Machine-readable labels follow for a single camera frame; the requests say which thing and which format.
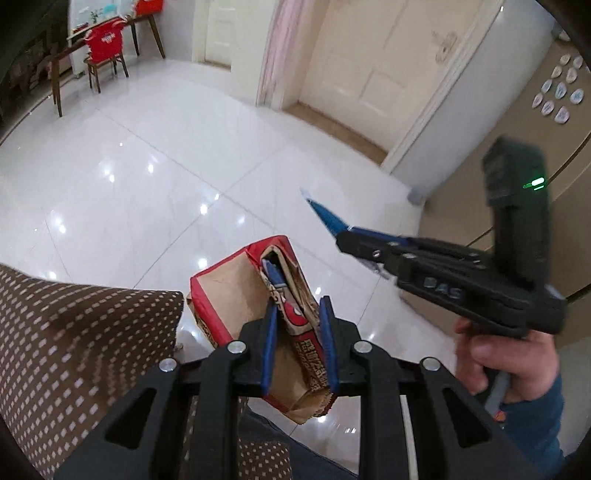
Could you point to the wooden chair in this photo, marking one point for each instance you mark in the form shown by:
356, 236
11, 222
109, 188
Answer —
104, 69

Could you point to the wooden dining table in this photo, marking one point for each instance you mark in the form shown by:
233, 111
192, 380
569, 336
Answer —
64, 53

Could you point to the person's right hand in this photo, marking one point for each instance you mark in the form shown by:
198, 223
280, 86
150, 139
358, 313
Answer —
531, 364

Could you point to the pink door curtain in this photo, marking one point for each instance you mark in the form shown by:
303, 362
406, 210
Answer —
281, 50

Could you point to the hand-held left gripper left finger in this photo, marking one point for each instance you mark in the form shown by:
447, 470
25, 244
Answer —
268, 355

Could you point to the red chair cover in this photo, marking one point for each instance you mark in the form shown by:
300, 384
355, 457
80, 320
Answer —
105, 41

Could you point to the beige refrigerator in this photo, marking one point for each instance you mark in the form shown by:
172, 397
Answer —
498, 92

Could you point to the red brown paper bag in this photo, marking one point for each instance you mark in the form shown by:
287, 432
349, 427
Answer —
231, 286

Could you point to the person's dark trouser leg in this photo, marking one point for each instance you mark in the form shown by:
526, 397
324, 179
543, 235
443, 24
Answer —
314, 461

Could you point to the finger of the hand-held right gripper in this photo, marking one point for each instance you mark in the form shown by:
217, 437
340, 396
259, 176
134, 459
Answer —
332, 220
381, 270

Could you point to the group of fridge magnets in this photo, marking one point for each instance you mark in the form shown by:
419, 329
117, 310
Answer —
561, 90

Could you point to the person's right forearm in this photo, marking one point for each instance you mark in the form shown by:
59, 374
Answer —
540, 415

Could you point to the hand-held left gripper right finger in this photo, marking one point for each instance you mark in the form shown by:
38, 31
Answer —
328, 344

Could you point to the brown polka dot tablecloth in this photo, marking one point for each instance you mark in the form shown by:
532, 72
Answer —
69, 346

